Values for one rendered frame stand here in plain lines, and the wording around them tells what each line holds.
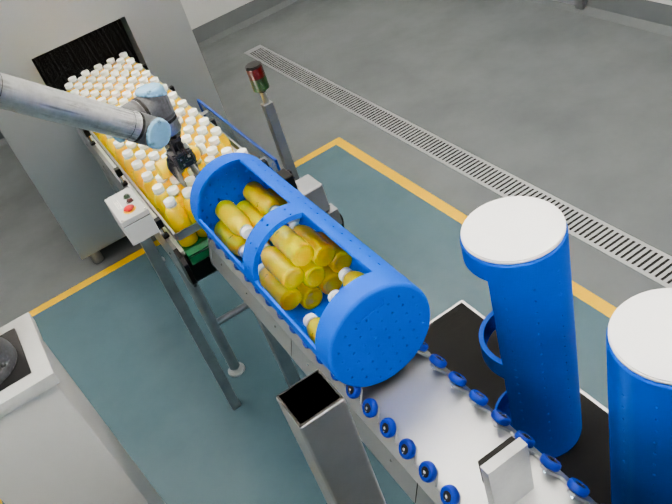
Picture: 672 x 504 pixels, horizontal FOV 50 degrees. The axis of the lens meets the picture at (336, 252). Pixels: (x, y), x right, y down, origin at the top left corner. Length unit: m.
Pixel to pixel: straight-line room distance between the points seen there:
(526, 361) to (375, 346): 0.61
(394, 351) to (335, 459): 0.91
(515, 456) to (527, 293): 0.61
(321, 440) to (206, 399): 2.49
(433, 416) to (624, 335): 0.46
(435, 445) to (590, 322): 1.58
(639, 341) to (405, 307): 0.51
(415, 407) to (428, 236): 2.00
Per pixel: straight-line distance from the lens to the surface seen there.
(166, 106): 2.37
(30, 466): 2.23
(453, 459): 1.67
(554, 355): 2.19
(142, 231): 2.49
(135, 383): 3.56
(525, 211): 2.05
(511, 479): 1.53
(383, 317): 1.67
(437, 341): 2.95
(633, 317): 1.75
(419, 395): 1.78
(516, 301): 1.99
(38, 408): 2.11
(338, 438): 0.84
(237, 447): 3.07
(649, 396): 1.68
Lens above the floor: 2.31
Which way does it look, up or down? 38 degrees down
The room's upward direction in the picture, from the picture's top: 19 degrees counter-clockwise
